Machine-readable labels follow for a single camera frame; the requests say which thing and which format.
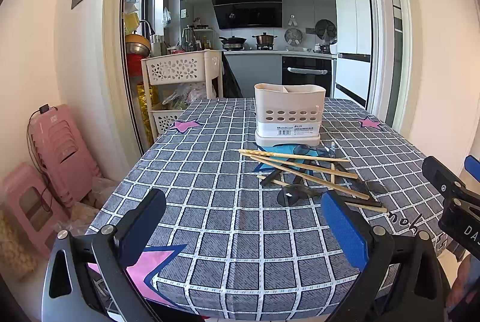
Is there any pink plastic stool stack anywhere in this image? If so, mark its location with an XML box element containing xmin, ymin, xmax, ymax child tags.
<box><xmin>26</xmin><ymin>104</ymin><xmax>102</xmax><ymax>209</ymax></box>

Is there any blue patterned chopstick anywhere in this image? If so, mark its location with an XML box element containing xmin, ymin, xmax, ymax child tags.
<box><xmin>329</xmin><ymin>141</ymin><xmax>336</xmax><ymax>184</ymax></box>

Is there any grey checked star tablecloth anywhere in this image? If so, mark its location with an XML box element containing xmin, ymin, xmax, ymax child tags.
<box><xmin>89</xmin><ymin>99</ymin><xmax>449</xmax><ymax>321</ymax></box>

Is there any white refrigerator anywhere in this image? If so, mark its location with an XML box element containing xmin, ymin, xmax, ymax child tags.
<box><xmin>334</xmin><ymin>0</ymin><xmax>373</xmax><ymax>108</ymax></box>

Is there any white plastic utensil holder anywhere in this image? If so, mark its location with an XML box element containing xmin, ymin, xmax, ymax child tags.
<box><xmin>255</xmin><ymin>83</ymin><xmax>326</xmax><ymax>147</ymax></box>

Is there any black built-in oven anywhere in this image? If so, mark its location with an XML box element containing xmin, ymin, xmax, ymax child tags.
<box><xmin>282</xmin><ymin>57</ymin><xmax>333</xmax><ymax>97</ymax></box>

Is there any steel stock pot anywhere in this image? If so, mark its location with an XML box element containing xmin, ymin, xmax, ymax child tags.
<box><xmin>253</xmin><ymin>32</ymin><xmax>277</xmax><ymax>50</ymax></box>

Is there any white plastic storage trolley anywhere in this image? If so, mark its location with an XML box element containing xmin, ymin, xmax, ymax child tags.
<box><xmin>141</xmin><ymin>50</ymin><xmax>224</xmax><ymax>138</ymax></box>

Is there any black wok on stove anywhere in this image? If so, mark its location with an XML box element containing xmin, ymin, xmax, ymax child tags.
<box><xmin>219</xmin><ymin>36</ymin><xmax>247</xmax><ymax>51</ymax></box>

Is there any black range hood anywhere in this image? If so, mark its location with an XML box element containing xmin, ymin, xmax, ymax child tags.
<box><xmin>211</xmin><ymin>0</ymin><xmax>283</xmax><ymax>30</ymax></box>

